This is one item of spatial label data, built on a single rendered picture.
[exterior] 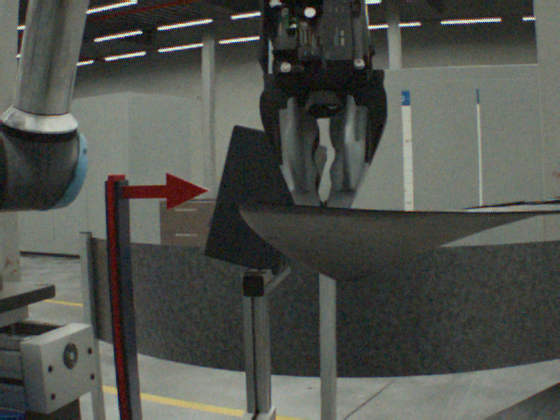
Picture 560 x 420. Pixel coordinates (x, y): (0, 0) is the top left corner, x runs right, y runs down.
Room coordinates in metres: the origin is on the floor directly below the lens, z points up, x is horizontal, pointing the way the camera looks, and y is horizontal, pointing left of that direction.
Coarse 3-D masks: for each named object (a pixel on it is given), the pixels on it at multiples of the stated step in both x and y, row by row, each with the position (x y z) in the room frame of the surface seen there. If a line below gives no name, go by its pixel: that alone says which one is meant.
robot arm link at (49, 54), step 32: (32, 0) 0.96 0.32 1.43; (64, 0) 0.95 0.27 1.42; (32, 32) 0.96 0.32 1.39; (64, 32) 0.96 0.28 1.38; (32, 64) 0.97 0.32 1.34; (64, 64) 0.98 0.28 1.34; (32, 96) 0.98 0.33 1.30; (64, 96) 1.00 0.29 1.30; (0, 128) 1.01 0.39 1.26; (32, 128) 0.98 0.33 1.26; (64, 128) 1.01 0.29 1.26; (32, 160) 0.99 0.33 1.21; (64, 160) 1.02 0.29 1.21; (32, 192) 1.00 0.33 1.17; (64, 192) 1.04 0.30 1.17
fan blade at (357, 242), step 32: (256, 224) 0.46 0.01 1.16; (288, 224) 0.46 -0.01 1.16; (320, 224) 0.46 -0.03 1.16; (352, 224) 0.46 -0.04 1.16; (384, 224) 0.46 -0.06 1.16; (416, 224) 0.47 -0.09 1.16; (448, 224) 0.49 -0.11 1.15; (480, 224) 0.52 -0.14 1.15; (320, 256) 0.56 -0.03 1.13; (352, 256) 0.56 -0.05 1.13; (384, 256) 0.58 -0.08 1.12
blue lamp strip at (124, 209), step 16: (128, 208) 0.50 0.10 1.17; (128, 224) 0.50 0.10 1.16; (128, 240) 0.50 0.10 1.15; (128, 256) 0.50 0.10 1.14; (128, 272) 0.50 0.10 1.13; (128, 288) 0.49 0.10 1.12; (128, 304) 0.49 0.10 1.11; (128, 320) 0.49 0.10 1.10; (128, 336) 0.49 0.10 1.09; (128, 352) 0.49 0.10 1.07; (128, 368) 0.48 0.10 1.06; (128, 384) 0.48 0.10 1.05; (128, 400) 0.48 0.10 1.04; (128, 416) 0.48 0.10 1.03
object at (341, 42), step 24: (264, 0) 0.50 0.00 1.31; (288, 0) 0.50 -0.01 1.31; (312, 0) 0.50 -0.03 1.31; (336, 0) 0.50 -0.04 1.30; (360, 0) 0.50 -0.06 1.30; (264, 24) 0.52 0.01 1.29; (288, 24) 0.50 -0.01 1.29; (312, 24) 0.51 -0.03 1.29; (336, 24) 0.49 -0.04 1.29; (360, 24) 0.50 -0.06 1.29; (264, 48) 0.51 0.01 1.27; (288, 48) 0.49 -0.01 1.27; (312, 48) 0.49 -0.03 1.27; (336, 48) 0.49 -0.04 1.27; (360, 48) 0.50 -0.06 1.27; (264, 72) 0.51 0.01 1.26; (288, 72) 0.50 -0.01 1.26; (312, 72) 0.51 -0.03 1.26; (336, 72) 0.51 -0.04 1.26; (360, 72) 0.50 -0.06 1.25; (312, 96) 0.55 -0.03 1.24; (336, 96) 0.54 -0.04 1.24
